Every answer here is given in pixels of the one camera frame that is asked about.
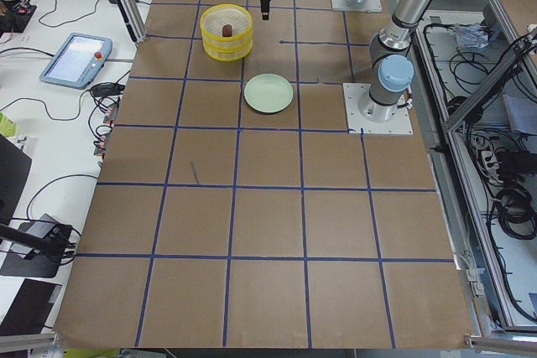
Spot brown steamed bun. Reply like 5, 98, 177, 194
222, 24, 232, 38

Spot yellow steamer basket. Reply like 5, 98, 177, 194
199, 3, 253, 51

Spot light green plate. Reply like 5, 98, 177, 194
244, 74, 294, 114

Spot teach pendant with red button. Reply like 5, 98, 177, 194
39, 33, 112, 90

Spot crumpled grey bag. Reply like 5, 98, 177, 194
451, 23, 489, 49

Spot black laptop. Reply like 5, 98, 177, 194
0, 136, 32, 225

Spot coiled black cables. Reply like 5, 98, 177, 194
486, 181, 537, 241

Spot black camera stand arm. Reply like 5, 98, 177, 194
1, 220, 75, 262

